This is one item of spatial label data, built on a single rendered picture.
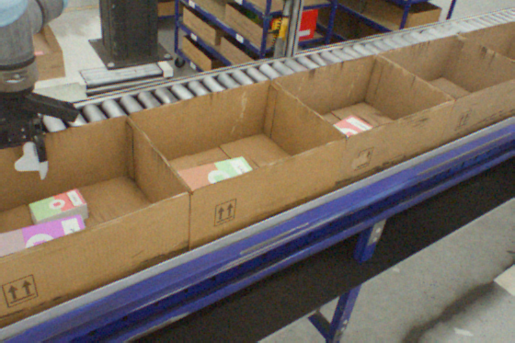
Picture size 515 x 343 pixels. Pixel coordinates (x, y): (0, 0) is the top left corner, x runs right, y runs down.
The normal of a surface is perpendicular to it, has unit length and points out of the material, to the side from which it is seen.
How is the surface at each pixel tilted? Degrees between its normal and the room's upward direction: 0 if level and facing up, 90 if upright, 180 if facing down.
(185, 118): 90
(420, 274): 0
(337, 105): 89
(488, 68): 90
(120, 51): 90
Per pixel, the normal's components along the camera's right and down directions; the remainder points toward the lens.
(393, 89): -0.81, 0.27
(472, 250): 0.10, -0.80
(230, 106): 0.55, 0.54
